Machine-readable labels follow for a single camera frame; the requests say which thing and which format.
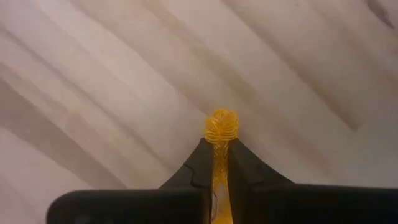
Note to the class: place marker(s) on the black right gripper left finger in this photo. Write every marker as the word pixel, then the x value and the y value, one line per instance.
pixel 186 193

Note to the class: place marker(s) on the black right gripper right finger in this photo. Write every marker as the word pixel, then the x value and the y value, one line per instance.
pixel 258 193

